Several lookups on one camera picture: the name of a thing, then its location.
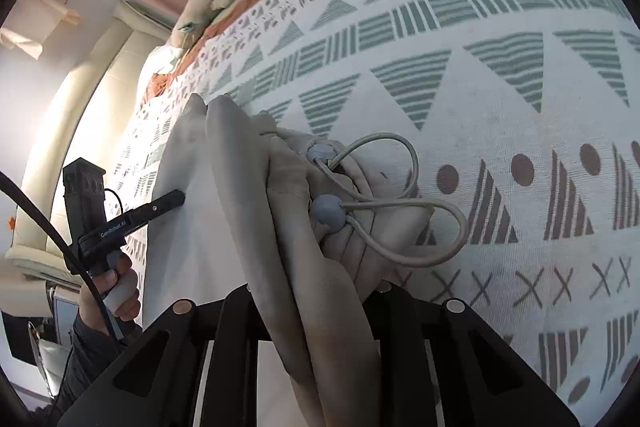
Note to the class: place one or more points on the cream padded headboard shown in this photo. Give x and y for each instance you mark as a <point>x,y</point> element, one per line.
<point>90,97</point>

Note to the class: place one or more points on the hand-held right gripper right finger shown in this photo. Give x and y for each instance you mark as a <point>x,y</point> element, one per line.
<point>400,312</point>

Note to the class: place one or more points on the person's left hand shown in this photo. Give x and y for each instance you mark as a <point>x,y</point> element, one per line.
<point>120,294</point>

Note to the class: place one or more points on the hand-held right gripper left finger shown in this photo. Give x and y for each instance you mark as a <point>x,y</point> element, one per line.
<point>235,317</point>

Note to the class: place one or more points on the beige jacket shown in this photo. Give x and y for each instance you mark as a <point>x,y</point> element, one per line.
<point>240,232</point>

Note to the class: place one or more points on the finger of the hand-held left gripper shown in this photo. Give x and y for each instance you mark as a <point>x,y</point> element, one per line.
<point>167,202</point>

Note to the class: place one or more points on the person's left forearm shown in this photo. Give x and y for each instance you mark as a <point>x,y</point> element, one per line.
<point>85,367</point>

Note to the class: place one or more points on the patterned blanket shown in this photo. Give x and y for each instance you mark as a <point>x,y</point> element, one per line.
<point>450,72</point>

